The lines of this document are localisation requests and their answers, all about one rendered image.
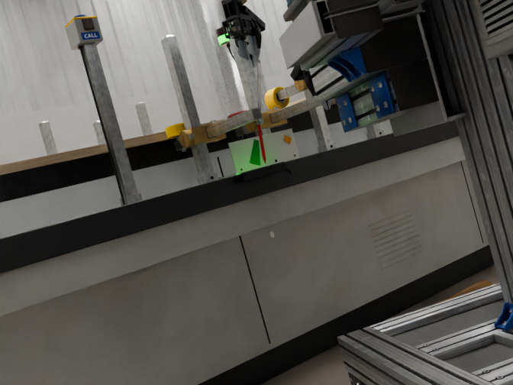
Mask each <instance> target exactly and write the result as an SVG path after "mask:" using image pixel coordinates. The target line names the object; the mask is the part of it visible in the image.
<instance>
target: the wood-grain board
mask: <svg viewBox="0 0 513 385"><path fill-rule="evenodd" d="M331 104H332V105H334V104H336V101H335V99H332V100H331ZM166 140H170V139H168V138H167V136H166V132H165V131H163V132H159V133H155V134H148V135H144V136H140V137H133V138H129V139H125V140H123V141H124V146H125V149H127V148H131V147H137V146H141V145H145V144H152V143H156V142H160V141H166ZM105 153H109V152H108V147H107V144H100V145H95V146H91V147H84V148H80V149H76V150H70V151H66V152H62V153H58V154H51V155H47V156H42V157H35V158H32V159H28V160H21V161H17V162H13V163H6V164H2V165H0V176H1V175H5V174H9V173H16V172H20V171H23V170H30V169H34V168H38V167H45V166H48V165H52V164H56V163H62V162H66V161H70V160H77V159H80V158H84V157H91V156H95V155H99V154H105Z"/></svg>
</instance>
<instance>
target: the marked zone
mask: <svg viewBox="0 0 513 385"><path fill-rule="evenodd" d="M250 163H251V164H255V165H259V166H260V146H259V141H258V140H255V139H254V141H253V148H252V153H251V157H250Z"/></svg>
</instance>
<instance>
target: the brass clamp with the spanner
mask: <svg viewBox="0 0 513 385"><path fill-rule="evenodd" d="M281 109H283V108H281ZM281 109H277V110H273V111H269V112H262V113H261V114H262V117H263V120H264V122H263V124H262V125H260V128H261V129H264V128H274V127H279V126H281V125H284V124H287V123H288V122H287V119H285V120H282V121H279V122H276V123H272V121H271V118H270V115H269V114H272V113H274V112H277V111H279V110H281ZM245 127H246V129H247V130H248V131H249V132H255V131H258V128H257V125H256V124H255V123H254V121H253V122H251V123H249V124H246V125H245Z"/></svg>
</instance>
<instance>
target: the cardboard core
mask: <svg viewBox="0 0 513 385"><path fill-rule="evenodd" d="M491 285H493V284H492V283H491V282H489V281H488V280H480V281H479V282H477V283H474V284H473V285H471V286H469V287H467V288H466V289H464V290H461V291H459V292H458V293H456V294H454V295H452V296H450V297H448V298H446V299H444V300H443V301H446V300H449V299H452V298H455V297H458V296H462V295H464V294H467V293H471V292H473V291H476V290H480V289H482V288H485V287H487V286H491ZM443 301H441V302H443ZM441 302H440V303H441Z"/></svg>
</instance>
